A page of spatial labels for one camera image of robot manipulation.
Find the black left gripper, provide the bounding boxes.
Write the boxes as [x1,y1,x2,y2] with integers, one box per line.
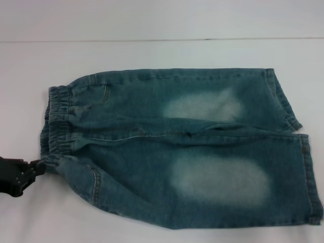
[0,155,47,198]

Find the blue denim shorts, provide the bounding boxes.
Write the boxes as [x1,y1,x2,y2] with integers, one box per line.
[40,67,317,231]

